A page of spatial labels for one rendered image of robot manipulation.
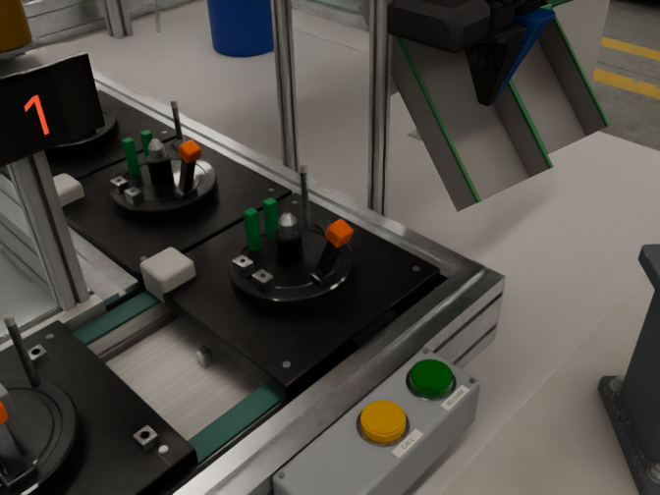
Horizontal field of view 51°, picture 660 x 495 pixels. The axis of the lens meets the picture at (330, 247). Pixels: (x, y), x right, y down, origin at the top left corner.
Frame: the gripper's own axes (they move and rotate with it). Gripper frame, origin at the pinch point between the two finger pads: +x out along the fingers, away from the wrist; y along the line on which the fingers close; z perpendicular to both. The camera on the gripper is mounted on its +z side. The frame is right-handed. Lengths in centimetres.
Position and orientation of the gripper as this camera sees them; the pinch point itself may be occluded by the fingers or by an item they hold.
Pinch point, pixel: (491, 61)
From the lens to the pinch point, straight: 55.9
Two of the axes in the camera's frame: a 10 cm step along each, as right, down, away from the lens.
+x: 0.2, 8.0, 6.0
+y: -7.0, 4.4, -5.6
